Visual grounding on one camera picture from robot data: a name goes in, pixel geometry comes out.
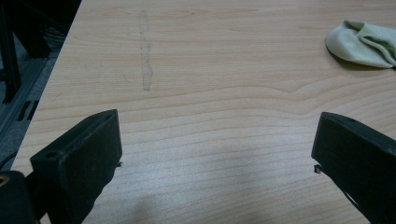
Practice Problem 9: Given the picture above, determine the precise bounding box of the metal floor rail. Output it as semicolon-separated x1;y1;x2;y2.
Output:
0;57;52;143

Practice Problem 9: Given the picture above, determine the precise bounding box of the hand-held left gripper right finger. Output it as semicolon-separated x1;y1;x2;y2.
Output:
310;111;396;224

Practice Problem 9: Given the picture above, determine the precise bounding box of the light green sock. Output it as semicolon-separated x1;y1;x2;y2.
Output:
325;20;396;69

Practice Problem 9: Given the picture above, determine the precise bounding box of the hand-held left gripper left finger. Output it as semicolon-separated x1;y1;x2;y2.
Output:
30;108;123;224

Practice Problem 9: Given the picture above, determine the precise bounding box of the black floor cable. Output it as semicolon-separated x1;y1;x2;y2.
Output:
0;150;19;171

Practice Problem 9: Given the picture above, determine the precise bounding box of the black metal stand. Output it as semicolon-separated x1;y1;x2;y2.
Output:
0;0;82;105

